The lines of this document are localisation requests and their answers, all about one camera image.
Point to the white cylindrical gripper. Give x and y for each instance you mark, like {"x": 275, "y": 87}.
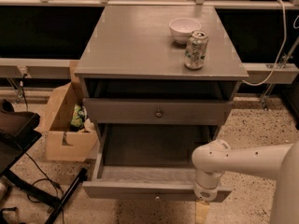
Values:
{"x": 206, "y": 192}

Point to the grey drawer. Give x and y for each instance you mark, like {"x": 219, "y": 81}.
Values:
{"x": 147, "y": 162}
{"x": 150, "y": 111}

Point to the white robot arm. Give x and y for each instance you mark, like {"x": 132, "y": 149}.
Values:
{"x": 279, "y": 163}

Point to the grey drawer cabinet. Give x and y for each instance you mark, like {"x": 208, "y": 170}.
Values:
{"x": 132, "y": 55}

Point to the grey top drawer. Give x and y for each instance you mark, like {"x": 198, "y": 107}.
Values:
{"x": 150, "y": 111}

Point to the open cardboard box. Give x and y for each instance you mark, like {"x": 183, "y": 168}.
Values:
{"x": 62, "y": 144}

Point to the green snack bag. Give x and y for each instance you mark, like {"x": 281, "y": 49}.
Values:
{"x": 78, "y": 118}

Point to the green and white soda can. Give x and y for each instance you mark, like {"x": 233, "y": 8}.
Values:
{"x": 195, "y": 51}

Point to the white ceramic bowl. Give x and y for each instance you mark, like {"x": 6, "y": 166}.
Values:
{"x": 181, "y": 28}

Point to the black stand with legs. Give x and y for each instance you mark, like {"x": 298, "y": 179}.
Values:
{"x": 17, "y": 135}

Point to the metal railing frame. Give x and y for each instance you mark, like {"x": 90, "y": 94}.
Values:
{"x": 59, "y": 69}

